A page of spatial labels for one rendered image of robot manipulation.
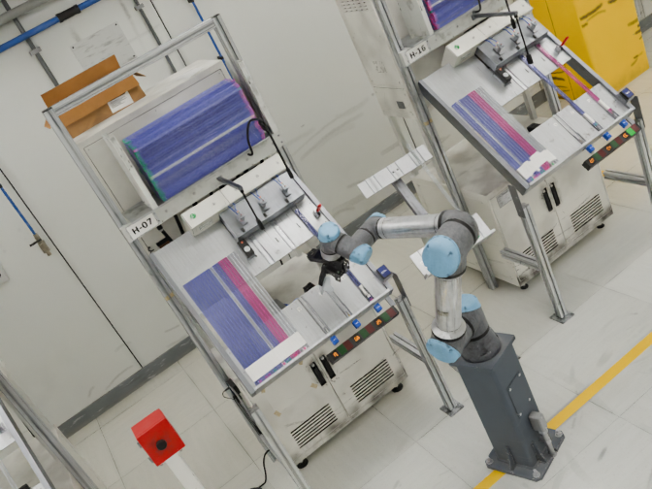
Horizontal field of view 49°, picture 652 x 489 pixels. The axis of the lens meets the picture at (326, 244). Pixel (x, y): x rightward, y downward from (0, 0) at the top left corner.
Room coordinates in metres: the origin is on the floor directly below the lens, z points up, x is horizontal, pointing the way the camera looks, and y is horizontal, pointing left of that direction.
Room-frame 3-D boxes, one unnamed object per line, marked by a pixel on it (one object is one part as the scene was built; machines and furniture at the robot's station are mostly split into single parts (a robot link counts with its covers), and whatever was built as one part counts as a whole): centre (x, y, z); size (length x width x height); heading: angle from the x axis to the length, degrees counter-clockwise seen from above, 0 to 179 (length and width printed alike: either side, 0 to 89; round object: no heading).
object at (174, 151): (2.88, 0.27, 1.52); 0.51 x 0.13 x 0.27; 108
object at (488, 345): (2.10, -0.33, 0.60); 0.15 x 0.15 x 0.10
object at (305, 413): (2.98, 0.37, 0.31); 0.70 x 0.65 x 0.62; 108
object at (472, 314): (2.10, -0.32, 0.72); 0.13 x 0.12 x 0.14; 130
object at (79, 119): (3.13, 0.47, 1.82); 0.68 x 0.30 x 0.20; 108
